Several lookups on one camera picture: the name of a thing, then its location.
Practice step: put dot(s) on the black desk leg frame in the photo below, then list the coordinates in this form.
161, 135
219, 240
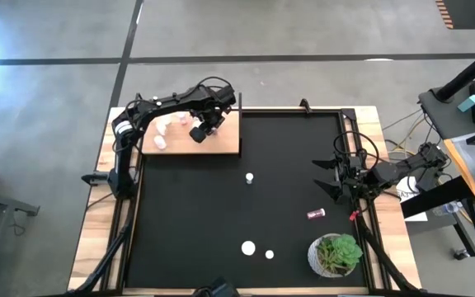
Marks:
435, 198

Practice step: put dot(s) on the black table mat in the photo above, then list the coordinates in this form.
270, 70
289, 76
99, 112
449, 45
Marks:
204, 231

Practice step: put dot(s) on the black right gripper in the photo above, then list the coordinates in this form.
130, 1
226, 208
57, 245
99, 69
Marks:
355, 177

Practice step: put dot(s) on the wooden desk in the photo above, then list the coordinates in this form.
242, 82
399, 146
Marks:
466, 181

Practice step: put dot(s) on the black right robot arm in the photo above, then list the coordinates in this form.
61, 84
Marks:
398, 171

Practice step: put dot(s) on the large amber pill bottle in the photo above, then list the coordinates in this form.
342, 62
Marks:
248, 248

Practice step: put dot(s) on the striped-edge black floor mat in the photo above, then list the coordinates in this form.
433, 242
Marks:
468, 12

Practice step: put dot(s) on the small teal block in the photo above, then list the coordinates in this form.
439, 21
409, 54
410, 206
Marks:
469, 103

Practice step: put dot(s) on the black caster wheel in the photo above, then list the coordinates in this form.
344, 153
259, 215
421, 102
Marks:
461, 253

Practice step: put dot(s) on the pink pill bottle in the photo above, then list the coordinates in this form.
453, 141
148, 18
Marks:
269, 254
315, 214
183, 118

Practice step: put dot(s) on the grey side table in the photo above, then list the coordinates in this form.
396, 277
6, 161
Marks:
448, 119

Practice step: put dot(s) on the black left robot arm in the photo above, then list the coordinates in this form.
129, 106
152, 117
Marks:
125, 156

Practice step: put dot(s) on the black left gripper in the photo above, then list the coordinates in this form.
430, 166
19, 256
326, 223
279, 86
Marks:
219, 105

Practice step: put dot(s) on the succulent in white pot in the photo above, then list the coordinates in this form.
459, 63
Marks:
340, 253

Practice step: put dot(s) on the small red clip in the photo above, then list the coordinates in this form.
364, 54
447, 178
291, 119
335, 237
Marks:
354, 216

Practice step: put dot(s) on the white paper sheet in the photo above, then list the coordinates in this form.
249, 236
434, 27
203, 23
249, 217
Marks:
406, 194

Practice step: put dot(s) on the clear plastic water bottle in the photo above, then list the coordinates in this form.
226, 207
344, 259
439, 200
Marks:
447, 208

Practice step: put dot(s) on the black metal rig frame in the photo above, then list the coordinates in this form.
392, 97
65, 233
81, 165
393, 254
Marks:
351, 123

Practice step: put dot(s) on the light wooden shelf board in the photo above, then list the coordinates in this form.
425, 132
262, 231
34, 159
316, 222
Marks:
225, 140

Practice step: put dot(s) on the thick black pole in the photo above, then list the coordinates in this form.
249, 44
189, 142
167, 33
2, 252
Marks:
468, 72

